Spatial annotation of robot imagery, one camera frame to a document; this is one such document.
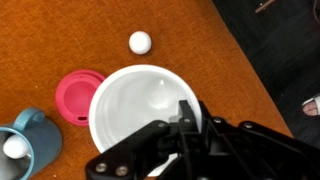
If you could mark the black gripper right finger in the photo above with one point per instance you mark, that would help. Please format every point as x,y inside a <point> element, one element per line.
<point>259,152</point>

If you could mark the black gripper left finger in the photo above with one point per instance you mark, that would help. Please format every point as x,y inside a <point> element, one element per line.
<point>134,157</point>

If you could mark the white and purple cup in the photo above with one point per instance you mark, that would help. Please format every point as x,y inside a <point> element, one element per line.
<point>134,96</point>

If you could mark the pink round cup lid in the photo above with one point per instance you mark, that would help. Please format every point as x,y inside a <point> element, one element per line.
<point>74,94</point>

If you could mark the person's foot in sandal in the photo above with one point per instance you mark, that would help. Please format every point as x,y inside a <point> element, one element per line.
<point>311,107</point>

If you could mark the blue grey mug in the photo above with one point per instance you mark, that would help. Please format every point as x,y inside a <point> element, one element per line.
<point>44,140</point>

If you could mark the white ball in mug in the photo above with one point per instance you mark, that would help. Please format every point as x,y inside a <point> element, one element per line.
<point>15,147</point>

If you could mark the orange fabric sofa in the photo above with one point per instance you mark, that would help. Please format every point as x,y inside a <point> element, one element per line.
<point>41,41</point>

